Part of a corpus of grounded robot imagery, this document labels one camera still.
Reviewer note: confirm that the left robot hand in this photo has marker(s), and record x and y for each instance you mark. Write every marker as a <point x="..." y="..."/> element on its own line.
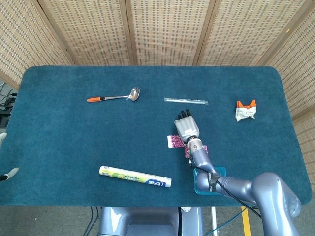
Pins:
<point x="9" y="174"/>

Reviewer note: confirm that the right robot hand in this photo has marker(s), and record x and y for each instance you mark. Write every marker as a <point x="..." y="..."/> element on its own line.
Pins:
<point x="187" y="127"/>

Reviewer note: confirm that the white rectangular card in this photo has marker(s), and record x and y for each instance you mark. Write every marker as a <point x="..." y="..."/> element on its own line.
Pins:
<point x="174" y="142"/>

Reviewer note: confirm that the pink patterned square cloth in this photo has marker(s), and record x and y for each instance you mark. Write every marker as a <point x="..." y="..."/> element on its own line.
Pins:
<point x="205" y="148"/>

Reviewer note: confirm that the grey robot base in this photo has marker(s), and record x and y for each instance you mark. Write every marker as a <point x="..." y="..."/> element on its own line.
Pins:
<point x="147" y="221"/>

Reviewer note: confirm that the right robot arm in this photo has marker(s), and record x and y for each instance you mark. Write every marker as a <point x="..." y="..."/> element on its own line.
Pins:
<point x="246" y="186"/>

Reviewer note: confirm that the straw in clear wrapper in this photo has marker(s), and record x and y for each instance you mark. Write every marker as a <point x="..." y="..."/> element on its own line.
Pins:
<point x="184" y="100"/>

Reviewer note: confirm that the black equipment box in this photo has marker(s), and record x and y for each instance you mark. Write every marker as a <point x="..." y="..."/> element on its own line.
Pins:
<point x="4" y="119"/>

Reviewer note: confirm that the blue plastic container lid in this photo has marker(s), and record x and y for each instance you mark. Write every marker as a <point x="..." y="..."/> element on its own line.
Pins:
<point x="196" y="186"/>

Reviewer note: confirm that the green blue cling film roll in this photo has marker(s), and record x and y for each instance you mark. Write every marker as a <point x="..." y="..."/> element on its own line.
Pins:
<point x="133" y="177"/>

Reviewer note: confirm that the teal carpet table cover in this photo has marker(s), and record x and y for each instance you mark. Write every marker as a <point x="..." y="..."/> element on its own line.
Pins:
<point x="73" y="137"/>

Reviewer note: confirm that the white table leg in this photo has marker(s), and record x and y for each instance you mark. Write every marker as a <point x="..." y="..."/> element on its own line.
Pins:
<point x="214" y="218"/>

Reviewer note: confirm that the woven bamboo screen panel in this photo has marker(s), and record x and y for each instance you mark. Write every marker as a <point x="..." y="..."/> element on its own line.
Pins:
<point x="24" y="44"/>
<point x="306" y="147"/>
<point x="167" y="32"/>
<point x="295" y="68"/>
<point x="88" y="32"/>
<point x="241" y="32"/>

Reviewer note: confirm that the yellow floor tape strip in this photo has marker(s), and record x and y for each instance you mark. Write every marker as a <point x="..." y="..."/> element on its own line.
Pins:
<point x="246" y="223"/>

